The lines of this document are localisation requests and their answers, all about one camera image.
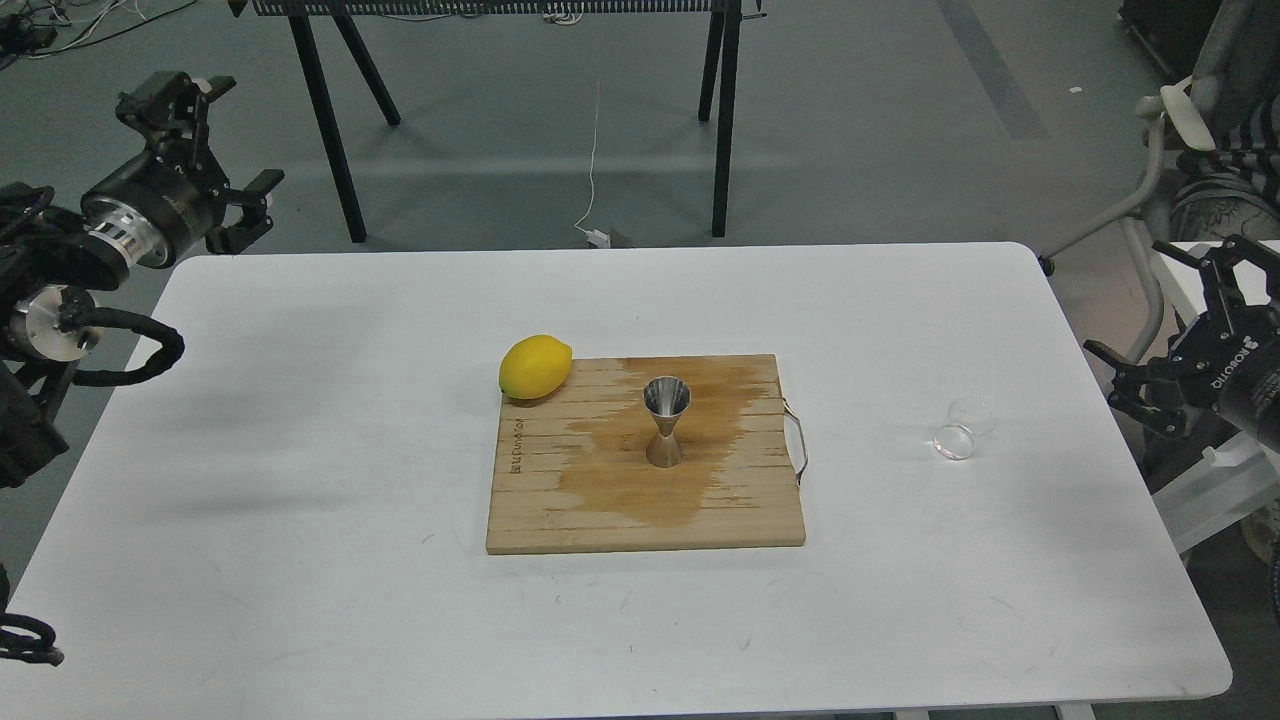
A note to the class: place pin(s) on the white charger plug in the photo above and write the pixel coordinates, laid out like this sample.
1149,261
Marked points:
599,239

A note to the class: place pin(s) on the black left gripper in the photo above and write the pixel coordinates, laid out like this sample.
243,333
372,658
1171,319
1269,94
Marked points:
179,194

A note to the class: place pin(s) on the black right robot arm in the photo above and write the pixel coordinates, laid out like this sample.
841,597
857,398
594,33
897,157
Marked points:
1230,481

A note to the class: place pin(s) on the black metal frame table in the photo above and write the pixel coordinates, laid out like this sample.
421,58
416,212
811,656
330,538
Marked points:
518,58

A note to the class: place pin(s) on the steel double jigger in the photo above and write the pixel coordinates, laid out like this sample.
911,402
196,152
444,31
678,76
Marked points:
666,398

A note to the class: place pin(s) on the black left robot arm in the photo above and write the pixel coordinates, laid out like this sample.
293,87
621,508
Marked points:
54,334

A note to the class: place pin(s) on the yellow lemon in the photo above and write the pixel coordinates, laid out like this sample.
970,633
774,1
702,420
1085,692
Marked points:
534,367

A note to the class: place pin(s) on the small clear glass cup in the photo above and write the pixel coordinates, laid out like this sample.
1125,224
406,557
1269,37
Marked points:
968,421

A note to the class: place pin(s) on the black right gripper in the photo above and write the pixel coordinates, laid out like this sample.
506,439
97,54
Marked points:
1226,361

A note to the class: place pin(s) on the seated person striped shirt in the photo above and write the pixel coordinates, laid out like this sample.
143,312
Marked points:
1232,190

